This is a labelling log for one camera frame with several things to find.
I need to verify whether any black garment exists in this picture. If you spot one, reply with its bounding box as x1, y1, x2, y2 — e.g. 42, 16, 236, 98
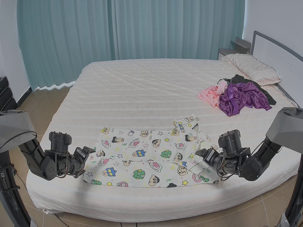
223, 74, 277, 106

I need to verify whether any black chest of drawers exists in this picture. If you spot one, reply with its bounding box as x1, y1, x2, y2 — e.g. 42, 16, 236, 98
0, 76, 19, 113

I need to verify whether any pink garment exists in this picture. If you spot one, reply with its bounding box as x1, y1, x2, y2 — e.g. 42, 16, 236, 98
198, 81, 228, 108

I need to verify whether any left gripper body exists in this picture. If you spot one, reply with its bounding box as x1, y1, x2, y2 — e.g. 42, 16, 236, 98
69, 147, 95, 177

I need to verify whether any cream pillow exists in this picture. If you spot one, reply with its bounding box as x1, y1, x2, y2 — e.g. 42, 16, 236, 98
220, 53, 283, 87

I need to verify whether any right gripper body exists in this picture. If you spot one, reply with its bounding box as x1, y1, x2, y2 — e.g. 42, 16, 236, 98
195, 148, 225, 172

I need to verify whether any white printed pyjama top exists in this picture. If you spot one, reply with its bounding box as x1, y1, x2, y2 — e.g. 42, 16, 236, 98
82, 114, 222, 189

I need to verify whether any purple satin garment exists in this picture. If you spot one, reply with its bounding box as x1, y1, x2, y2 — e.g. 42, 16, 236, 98
219, 83, 273, 117

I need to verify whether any grey bedside table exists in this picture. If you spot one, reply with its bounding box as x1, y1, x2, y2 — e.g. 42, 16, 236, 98
218, 37, 251, 61

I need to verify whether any bed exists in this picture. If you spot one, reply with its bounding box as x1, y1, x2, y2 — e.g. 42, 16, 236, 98
26, 30, 303, 215

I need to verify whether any black cable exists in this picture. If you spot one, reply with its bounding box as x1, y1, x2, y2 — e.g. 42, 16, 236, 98
54, 212, 69, 227
57, 169, 84, 179
220, 169, 240, 182

